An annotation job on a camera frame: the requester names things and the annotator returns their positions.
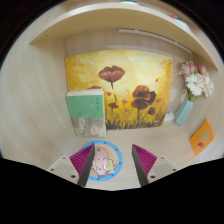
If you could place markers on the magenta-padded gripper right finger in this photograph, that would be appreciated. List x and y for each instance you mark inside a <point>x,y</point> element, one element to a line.
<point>146,160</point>

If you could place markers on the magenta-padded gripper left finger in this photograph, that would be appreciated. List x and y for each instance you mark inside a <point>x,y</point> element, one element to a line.
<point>81,160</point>

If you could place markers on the pink computer mouse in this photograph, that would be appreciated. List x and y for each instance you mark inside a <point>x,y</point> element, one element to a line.
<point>100,163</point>

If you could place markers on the round blue-rimmed cartoon mouse pad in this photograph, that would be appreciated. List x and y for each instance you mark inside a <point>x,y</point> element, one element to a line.
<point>115,156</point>

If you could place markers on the white power strip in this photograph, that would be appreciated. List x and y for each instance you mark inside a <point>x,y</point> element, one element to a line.
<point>169,116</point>

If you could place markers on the green-covered book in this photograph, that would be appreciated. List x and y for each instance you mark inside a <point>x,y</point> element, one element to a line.
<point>86,106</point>

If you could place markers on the pale teal faceted vase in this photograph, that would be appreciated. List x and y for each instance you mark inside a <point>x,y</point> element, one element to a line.
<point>183,113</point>

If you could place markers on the orange book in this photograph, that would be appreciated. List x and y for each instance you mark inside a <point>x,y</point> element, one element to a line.
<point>202,137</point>

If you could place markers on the red poppy canvas painting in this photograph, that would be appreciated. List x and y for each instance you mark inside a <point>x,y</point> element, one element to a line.
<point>133,80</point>

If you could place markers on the white and pink flower bouquet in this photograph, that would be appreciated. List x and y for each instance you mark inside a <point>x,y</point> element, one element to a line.
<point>196,81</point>

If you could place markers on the white light bar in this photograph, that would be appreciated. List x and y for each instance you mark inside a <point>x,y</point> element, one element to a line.
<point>153,36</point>

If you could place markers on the wooden shelf board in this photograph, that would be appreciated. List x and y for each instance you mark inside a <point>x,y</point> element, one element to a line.
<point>116,18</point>

